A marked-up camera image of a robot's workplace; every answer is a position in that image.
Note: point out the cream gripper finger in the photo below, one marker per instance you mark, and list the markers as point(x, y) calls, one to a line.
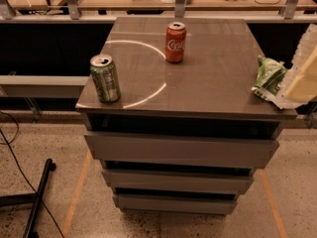
point(310, 66)
point(302, 89)

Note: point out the green jalapeno chip bag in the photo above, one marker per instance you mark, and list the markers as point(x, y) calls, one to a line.
point(270, 75)

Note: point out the red Coca-Cola can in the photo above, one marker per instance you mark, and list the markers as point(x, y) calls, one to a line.
point(175, 42)

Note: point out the green soda can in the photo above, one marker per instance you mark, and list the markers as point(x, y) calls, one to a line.
point(105, 78)

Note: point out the top grey drawer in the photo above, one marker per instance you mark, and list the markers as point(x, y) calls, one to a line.
point(186, 151)

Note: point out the grey drawer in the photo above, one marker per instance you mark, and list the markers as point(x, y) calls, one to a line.
point(174, 204)
point(186, 151)
point(170, 181)

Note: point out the grey drawer cabinet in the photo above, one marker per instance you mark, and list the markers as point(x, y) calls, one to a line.
point(208, 95)

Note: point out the middle grey drawer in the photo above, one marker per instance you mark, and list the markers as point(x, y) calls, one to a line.
point(170, 181)

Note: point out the bottom grey drawer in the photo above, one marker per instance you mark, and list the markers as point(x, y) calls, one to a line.
point(174, 204)

